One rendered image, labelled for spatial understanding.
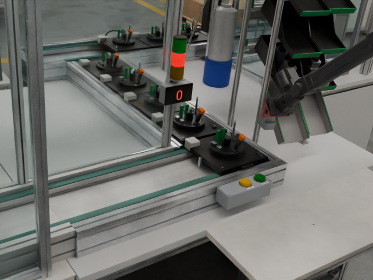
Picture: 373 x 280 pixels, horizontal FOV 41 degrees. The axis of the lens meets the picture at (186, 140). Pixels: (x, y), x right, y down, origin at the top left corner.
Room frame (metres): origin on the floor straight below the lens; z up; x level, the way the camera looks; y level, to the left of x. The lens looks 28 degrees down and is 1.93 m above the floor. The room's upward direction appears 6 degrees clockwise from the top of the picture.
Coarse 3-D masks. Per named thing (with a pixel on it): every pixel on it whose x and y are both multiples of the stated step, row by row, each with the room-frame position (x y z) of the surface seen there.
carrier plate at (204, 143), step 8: (184, 144) 1.76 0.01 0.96; (200, 144) 1.77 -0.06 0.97; (208, 144) 1.77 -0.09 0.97; (248, 144) 1.81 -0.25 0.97; (192, 152) 1.72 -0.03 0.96; (200, 152) 1.70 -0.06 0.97; (208, 152) 1.71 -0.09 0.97; (248, 152) 1.75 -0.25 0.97; (208, 160) 1.65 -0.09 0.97; (216, 160) 1.66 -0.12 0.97; (224, 160) 1.66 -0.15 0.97; (232, 160) 1.67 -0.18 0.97; (240, 160) 1.68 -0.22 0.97; (248, 160) 1.68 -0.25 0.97; (256, 160) 1.69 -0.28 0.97; (264, 160) 1.72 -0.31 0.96; (216, 168) 1.60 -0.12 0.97; (224, 168) 1.60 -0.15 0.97; (232, 168) 1.61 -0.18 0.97; (240, 168) 1.64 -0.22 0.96
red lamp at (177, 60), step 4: (172, 52) 1.71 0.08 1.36; (172, 56) 1.71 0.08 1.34; (176, 56) 1.70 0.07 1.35; (180, 56) 1.70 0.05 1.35; (184, 56) 1.71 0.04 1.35; (172, 60) 1.71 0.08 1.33; (176, 60) 1.70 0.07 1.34; (180, 60) 1.70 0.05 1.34; (184, 60) 1.71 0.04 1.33; (172, 64) 1.71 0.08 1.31; (176, 64) 1.70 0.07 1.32; (180, 64) 1.70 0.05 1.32; (184, 64) 1.72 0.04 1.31
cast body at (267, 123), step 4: (260, 112) 1.78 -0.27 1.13; (260, 116) 1.77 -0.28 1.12; (260, 120) 1.77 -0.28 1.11; (264, 120) 1.74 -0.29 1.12; (268, 120) 1.75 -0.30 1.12; (272, 120) 1.75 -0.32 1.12; (260, 124) 1.76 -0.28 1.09; (264, 124) 1.74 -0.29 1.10; (268, 124) 1.73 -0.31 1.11; (272, 124) 1.74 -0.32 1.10; (264, 128) 1.73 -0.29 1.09; (268, 128) 1.74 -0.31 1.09; (272, 128) 1.75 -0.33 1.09
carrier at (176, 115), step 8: (176, 112) 2.05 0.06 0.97; (184, 112) 1.99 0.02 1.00; (192, 112) 1.94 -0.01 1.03; (176, 120) 1.92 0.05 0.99; (184, 120) 1.93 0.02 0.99; (192, 120) 1.94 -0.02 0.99; (200, 120) 1.95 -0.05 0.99; (208, 120) 2.00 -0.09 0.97; (176, 128) 1.89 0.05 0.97; (184, 128) 1.88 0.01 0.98; (192, 128) 1.88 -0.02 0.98; (200, 128) 1.90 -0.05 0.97; (208, 128) 1.92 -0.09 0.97; (216, 128) 1.93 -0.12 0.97; (176, 136) 1.82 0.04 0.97; (184, 136) 1.82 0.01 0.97; (192, 136) 1.83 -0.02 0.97; (200, 136) 1.84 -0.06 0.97; (208, 136) 1.86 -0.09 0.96
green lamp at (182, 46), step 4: (176, 40) 1.70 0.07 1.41; (180, 40) 1.70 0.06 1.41; (184, 40) 1.70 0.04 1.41; (176, 44) 1.70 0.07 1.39; (180, 44) 1.70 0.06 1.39; (184, 44) 1.71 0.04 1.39; (172, 48) 1.71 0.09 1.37; (176, 48) 1.70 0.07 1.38; (180, 48) 1.70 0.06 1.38; (184, 48) 1.71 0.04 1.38; (176, 52) 1.70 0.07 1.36; (180, 52) 1.70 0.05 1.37; (184, 52) 1.71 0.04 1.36
